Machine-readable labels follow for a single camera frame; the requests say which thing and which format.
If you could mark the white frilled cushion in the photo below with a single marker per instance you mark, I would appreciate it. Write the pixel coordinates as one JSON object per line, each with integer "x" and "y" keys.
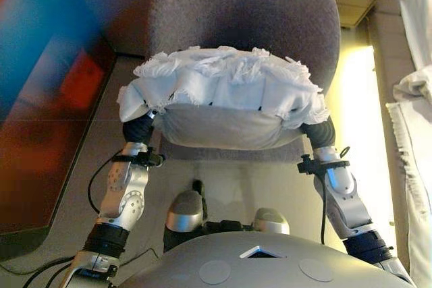
{"x": 222, "y": 99}

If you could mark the silver right robot leg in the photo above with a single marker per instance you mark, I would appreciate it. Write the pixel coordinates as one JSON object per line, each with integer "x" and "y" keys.
{"x": 271, "y": 220}

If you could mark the beige upholstered bed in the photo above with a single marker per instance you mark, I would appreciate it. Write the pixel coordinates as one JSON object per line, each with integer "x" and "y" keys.
{"x": 384, "y": 52}

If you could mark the white fringed throw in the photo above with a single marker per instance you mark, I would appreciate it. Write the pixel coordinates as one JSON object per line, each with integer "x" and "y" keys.
{"x": 413, "y": 166}

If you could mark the white duvet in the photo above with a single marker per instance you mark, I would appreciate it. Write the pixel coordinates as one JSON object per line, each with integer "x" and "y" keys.
{"x": 416, "y": 31}

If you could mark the grey robot torso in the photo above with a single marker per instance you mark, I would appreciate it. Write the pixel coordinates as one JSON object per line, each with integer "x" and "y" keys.
{"x": 263, "y": 267}

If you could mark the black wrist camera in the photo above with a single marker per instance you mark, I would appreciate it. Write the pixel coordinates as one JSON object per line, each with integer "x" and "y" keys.
{"x": 306, "y": 165}
{"x": 152, "y": 159}

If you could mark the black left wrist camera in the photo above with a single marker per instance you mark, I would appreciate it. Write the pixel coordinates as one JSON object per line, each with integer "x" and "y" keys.
{"x": 152, "y": 159}

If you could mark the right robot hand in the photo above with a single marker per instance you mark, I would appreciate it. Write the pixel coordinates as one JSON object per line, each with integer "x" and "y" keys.
{"x": 322, "y": 134}

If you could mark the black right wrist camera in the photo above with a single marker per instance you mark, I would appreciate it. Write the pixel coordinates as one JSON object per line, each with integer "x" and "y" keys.
{"x": 306, "y": 165}

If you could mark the dark framed glossy panel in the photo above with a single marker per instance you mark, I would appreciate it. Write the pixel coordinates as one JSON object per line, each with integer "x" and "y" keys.
{"x": 47, "y": 99}

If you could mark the silver left robot leg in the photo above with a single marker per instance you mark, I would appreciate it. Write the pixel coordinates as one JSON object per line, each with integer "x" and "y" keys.
{"x": 185, "y": 214}

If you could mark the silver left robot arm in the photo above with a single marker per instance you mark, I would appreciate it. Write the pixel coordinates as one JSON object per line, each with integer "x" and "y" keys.
{"x": 125, "y": 193}

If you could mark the silver robot leg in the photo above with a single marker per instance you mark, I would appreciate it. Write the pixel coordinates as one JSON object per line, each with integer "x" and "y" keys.
{"x": 271, "y": 220}
{"x": 185, "y": 214}

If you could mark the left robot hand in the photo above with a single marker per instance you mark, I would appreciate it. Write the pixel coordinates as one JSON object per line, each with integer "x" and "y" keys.
{"x": 138, "y": 129}

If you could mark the grey fabric armchair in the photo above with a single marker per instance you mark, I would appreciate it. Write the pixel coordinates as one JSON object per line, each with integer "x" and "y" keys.
{"x": 243, "y": 8}

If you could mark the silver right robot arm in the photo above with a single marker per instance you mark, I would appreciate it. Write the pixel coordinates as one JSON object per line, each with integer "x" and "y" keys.
{"x": 344, "y": 197}

